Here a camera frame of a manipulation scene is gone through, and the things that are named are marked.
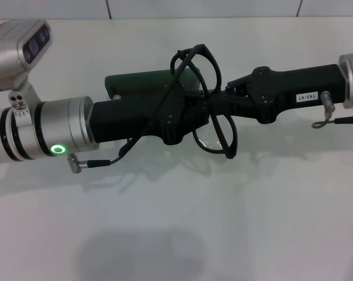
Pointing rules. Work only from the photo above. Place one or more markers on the black glasses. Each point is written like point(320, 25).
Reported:
point(217, 70)

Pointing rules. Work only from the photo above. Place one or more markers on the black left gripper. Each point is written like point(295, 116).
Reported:
point(129, 117)

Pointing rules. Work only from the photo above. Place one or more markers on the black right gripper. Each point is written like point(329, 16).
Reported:
point(281, 90)

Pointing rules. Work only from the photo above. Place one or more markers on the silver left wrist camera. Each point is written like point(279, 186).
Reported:
point(6, 55)

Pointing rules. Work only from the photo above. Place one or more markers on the green glasses case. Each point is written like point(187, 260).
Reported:
point(135, 80)

